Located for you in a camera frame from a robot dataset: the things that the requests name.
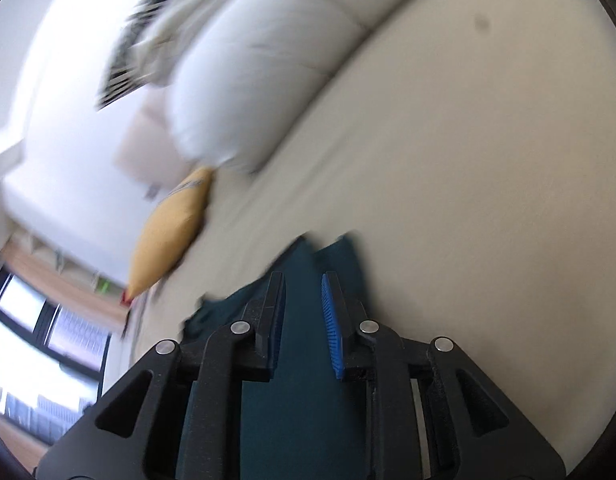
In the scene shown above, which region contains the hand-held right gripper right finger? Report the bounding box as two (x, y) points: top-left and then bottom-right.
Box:
(320, 271), (566, 480)

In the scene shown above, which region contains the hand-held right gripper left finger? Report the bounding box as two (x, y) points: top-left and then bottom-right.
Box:
(35, 271), (287, 480)

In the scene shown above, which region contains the dark green sweater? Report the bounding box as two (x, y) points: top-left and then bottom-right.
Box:
(180, 232), (373, 480)

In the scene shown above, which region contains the yellow pillow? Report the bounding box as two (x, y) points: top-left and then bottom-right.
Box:
(125, 166), (216, 306)

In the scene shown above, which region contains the beige bed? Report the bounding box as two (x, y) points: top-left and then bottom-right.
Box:
(122, 0), (616, 480)

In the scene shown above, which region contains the black framed window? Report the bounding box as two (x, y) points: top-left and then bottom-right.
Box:
(0, 267), (113, 446)

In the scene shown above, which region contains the white folded duvet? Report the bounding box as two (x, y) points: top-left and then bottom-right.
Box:
(165, 0), (433, 176)

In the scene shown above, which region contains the zebra striped pillow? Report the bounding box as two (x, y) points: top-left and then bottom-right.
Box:
(95, 0), (199, 111)

